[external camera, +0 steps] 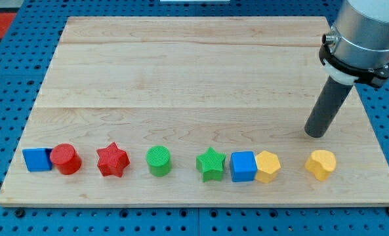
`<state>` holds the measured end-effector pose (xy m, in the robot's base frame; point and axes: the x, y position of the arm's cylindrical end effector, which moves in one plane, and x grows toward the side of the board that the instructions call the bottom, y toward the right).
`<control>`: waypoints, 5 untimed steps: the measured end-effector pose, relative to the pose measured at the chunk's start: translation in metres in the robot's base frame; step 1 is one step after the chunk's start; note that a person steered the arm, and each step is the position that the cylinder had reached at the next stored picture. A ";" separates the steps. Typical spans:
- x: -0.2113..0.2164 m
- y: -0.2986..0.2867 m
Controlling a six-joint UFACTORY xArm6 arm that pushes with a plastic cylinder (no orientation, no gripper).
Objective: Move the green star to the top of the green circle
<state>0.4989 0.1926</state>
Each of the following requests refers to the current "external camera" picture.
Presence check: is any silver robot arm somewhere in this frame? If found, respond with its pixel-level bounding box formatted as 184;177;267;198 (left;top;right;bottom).
322;0;389;69

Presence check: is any green star block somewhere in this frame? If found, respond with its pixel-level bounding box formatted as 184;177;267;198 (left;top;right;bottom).
196;147;226;182

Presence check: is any red star block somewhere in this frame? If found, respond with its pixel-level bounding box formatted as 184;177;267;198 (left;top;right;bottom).
96;142;130;178

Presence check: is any wooden board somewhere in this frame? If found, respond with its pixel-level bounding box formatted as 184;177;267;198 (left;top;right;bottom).
0;17;389;208

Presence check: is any green cylinder block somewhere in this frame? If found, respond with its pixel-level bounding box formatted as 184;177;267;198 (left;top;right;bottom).
146;146;172;177

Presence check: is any blue cube block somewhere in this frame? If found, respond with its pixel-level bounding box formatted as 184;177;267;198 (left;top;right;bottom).
230;151;257;182

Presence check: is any yellow hexagon block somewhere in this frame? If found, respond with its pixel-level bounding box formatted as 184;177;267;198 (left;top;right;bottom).
255;151;281;184

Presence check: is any yellow heart block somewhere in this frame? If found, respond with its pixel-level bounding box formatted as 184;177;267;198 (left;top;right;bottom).
304;150;337;182

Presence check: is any red cylinder block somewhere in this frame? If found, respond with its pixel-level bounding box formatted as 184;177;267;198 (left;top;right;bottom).
50;144;82;175

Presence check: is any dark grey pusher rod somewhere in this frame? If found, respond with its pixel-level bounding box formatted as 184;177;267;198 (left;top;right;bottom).
304;77;353;138

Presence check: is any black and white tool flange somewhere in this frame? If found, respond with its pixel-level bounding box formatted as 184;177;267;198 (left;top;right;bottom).
319;45;389;89

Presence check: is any blue block left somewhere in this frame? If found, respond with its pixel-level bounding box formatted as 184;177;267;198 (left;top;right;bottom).
22;147;52;172

